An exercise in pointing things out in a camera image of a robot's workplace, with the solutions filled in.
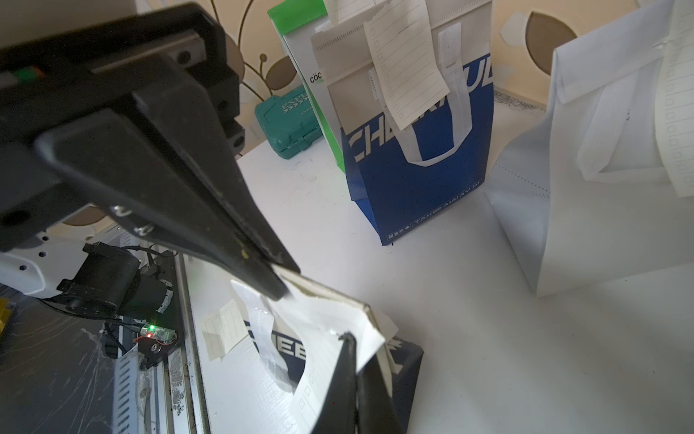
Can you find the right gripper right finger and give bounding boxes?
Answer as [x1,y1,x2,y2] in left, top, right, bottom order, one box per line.
[356,356,402,434]

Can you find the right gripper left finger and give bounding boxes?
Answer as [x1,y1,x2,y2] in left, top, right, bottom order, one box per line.
[312,333,357,434]

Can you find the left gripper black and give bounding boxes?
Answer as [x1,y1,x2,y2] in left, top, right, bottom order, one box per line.
[1,3,297,301]

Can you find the dark navy bag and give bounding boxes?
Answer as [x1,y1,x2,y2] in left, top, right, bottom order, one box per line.
[231,267,424,433]

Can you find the green white cool tea bag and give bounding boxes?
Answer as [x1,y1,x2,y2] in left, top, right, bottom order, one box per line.
[267,0,345,170]

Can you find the blue takeaway bag white handles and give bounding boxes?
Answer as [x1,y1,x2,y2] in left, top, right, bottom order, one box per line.
[311,1,493,245]

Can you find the white bag back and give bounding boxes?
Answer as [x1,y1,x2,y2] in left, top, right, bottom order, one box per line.
[485,1,693,297]

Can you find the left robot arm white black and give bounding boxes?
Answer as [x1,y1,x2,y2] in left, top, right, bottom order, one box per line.
[1,3,298,318]

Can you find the green plastic tool case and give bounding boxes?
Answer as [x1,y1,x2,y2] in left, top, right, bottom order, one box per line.
[255,85,323,159]

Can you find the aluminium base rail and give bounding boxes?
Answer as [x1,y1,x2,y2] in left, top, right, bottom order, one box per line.
[110,252,211,433]

